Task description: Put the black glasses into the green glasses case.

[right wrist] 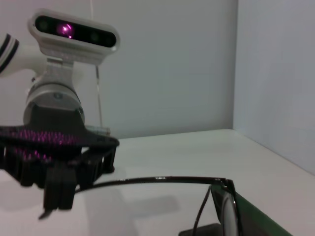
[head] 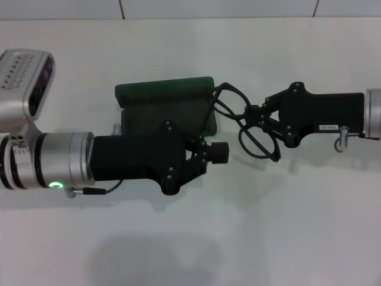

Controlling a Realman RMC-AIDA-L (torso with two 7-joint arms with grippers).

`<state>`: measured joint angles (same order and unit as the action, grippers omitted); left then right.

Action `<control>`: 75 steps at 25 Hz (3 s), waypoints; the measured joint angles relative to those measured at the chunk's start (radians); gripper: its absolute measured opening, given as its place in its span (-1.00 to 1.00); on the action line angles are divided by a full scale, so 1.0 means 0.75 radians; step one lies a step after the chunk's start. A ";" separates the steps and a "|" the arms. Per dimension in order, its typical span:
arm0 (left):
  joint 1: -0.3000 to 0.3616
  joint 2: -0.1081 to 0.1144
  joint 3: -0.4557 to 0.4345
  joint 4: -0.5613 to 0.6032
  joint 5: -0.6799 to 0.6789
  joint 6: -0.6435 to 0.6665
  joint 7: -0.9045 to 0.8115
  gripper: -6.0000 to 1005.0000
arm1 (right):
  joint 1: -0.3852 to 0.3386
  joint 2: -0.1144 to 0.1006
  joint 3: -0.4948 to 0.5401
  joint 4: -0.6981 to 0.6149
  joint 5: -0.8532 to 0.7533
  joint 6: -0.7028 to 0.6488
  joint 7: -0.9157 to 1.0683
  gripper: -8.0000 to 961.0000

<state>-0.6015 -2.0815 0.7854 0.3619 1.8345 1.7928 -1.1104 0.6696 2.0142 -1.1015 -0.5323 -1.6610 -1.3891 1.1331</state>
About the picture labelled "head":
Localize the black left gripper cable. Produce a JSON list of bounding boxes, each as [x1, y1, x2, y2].
[[67, 178, 124, 199]]

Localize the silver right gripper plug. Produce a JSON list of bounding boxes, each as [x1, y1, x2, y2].
[[339, 126, 367, 153]]

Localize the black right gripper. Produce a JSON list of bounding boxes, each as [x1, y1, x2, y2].
[[245, 82, 364, 147]]

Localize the green glasses case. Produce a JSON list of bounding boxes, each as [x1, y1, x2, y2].
[[114, 76, 218, 141]]

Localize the black glasses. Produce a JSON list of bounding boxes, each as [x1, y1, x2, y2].
[[210, 82, 282, 163]]

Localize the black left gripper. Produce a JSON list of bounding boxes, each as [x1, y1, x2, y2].
[[94, 120, 230, 197]]

